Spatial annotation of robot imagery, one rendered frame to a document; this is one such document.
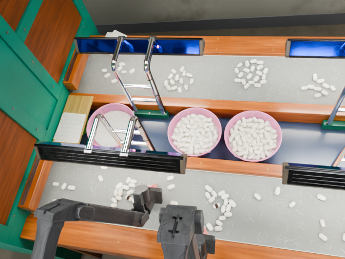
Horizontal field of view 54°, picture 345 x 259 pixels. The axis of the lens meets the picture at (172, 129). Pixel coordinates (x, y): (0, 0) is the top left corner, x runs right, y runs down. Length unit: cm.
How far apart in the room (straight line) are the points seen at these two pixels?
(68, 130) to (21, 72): 39
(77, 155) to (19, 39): 59
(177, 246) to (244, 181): 82
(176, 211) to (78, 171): 98
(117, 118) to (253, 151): 72
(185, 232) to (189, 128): 96
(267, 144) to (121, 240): 80
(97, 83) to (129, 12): 119
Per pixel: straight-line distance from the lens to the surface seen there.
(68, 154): 141
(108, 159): 134
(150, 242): 153
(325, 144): 176
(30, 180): 173
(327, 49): 154
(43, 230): 104
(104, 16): 315
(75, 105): 192
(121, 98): 185
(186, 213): 85
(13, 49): 163
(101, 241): 160
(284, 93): 180
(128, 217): 132
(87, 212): 109
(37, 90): 177
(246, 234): 152
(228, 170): 157
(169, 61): 195
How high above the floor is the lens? 224
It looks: 61 degrees down
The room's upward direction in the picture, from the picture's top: 21 degrees counter-clockwise
